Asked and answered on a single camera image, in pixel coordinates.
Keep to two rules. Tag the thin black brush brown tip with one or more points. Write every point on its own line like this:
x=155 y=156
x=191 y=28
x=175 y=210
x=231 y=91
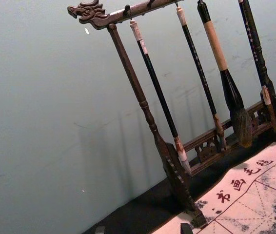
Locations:
x=197 y=61

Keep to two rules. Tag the black brush with white ferrule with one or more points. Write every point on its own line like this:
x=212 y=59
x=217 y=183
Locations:
x=252 y=46

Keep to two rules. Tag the dark wooden dragon brush rack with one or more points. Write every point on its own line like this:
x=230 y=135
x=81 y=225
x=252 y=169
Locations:
x=128 y=73

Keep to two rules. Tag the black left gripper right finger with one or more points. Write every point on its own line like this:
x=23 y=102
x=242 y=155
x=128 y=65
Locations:
x=186 y=229

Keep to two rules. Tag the plain pale wall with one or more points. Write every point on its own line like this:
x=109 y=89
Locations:
x=43 y=109

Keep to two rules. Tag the black brush with white tip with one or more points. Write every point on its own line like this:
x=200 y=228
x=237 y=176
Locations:
x=157 y=90

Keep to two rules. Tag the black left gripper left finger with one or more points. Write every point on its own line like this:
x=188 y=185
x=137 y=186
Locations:
x=100 y=230

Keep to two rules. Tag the white calligraphy cloth red grid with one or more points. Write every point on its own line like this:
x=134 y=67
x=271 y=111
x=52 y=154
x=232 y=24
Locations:
x=250 y=195

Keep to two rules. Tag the black table cloth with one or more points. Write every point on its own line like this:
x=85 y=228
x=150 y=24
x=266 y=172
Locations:
x=152 y=204

